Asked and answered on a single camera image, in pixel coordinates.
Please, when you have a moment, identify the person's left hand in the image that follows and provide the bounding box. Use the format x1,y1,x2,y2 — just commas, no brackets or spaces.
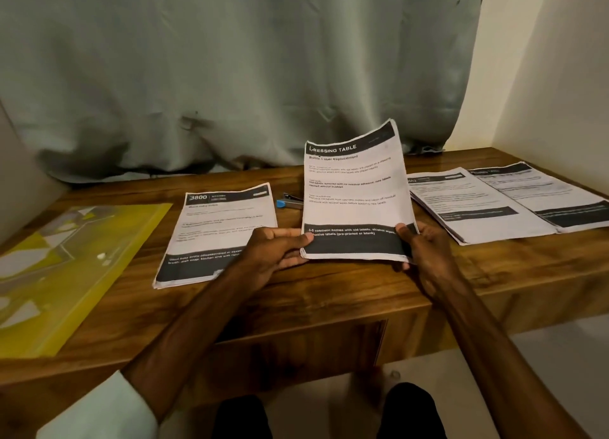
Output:
228,226,315,287

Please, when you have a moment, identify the person's right hand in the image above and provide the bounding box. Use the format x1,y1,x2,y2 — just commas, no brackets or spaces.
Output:
395,223,466,302

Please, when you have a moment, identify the wash baby bottle paper stack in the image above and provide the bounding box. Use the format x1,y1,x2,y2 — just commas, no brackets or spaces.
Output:
152,183,280,290

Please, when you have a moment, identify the yellow patterned folder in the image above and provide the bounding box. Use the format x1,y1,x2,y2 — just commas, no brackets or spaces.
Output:
0,202,174,361

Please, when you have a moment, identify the person's right forearm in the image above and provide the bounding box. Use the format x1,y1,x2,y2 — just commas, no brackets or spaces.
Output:
433,286,591,439

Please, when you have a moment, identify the person's left forearm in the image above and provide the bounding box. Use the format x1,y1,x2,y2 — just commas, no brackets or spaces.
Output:
38,272,263,439

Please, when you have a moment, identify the person's left leg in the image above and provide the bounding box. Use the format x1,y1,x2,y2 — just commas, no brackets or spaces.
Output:
211,394,274,439

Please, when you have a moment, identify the pale green curtain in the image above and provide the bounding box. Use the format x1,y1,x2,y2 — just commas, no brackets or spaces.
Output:
0,0,488,184

